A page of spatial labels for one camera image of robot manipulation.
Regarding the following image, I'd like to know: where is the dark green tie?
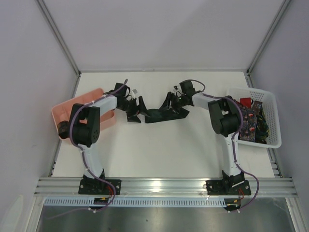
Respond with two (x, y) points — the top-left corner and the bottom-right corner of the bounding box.
(145, 108), (190, 124)

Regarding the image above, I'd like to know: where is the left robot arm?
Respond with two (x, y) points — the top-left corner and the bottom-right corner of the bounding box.
(69, 80), (150, 195)

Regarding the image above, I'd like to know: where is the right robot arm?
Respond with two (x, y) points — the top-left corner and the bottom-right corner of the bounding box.
(159, 79), (245, 193)

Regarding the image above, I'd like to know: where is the red tie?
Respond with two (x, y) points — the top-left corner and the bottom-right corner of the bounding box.
(239, 98), (253, 108)

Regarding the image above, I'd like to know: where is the pink compartment tray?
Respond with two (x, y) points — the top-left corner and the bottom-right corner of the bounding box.
(51, 87), (116, 141)

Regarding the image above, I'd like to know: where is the rolled dark brown tie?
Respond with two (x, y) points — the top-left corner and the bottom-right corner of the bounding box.
(57, 120), (70, 140)

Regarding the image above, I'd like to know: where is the floral navy tie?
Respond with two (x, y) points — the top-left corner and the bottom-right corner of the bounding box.
(238, 103), (257, 142)

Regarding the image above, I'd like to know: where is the brown patterned tie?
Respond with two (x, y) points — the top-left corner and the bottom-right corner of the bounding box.
(252, 101), (263, 115)

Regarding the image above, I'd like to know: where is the white plastic basket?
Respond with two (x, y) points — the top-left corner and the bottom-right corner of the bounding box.
(226, 87), (281, 149)

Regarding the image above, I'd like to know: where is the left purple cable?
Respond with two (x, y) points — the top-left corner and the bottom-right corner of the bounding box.
(69, 78), (130, 208)

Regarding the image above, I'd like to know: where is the purple cable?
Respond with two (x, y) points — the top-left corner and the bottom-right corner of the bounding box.
(190, 80), (260, 212)
(69, 78), (130, 208)

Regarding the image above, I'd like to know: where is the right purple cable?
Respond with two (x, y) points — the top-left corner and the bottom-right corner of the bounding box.
(190, 80), (260, 212)

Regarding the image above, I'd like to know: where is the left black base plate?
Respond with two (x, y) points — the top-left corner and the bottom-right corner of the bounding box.
(78, 178), (122, 195)

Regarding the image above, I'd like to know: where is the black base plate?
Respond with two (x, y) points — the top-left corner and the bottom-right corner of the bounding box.
(206, 179), (252, 196)
(78, 178), (122, 195)

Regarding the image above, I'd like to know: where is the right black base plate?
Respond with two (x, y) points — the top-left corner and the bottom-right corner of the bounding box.
(206, 179), (252, 196)

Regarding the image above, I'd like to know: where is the white slotted cable duct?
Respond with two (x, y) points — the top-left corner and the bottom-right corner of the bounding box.
(44, 197), (226, 207)

